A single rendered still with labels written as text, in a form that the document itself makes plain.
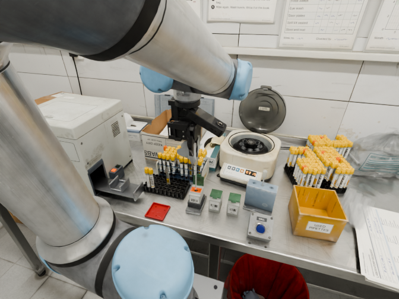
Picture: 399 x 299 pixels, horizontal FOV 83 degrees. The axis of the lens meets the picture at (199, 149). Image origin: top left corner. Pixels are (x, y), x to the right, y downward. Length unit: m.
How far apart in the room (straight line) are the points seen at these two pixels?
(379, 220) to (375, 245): 0.12
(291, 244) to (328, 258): 0.10
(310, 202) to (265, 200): 0.17
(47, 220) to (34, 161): 0.09
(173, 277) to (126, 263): 0.07
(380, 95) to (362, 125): 0.15
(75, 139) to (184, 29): 0.66
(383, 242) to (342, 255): 0.14
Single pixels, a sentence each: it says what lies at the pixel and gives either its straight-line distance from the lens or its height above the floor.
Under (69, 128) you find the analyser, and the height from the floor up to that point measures 1.17.
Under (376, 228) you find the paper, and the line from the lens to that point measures 0.96.
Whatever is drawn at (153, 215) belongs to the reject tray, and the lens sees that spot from 0.84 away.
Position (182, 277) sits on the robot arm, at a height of 1.17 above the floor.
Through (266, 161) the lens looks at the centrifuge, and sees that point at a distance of 0.92.
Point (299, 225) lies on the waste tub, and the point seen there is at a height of 0.93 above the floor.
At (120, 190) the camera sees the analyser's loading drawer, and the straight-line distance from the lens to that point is 0.88.
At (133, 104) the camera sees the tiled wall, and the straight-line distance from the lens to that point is 1.45.
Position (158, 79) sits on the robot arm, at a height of 1.37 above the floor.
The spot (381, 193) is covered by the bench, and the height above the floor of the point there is 0.87.
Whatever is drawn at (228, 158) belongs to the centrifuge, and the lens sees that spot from 0.95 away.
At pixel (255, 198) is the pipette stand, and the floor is 0.93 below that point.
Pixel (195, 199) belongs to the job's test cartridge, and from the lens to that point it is 0.80.
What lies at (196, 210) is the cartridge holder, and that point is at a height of 0.89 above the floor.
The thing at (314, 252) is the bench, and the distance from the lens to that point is 0.81.
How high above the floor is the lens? 1.49
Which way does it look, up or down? 32 degrees down
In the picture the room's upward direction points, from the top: straight up
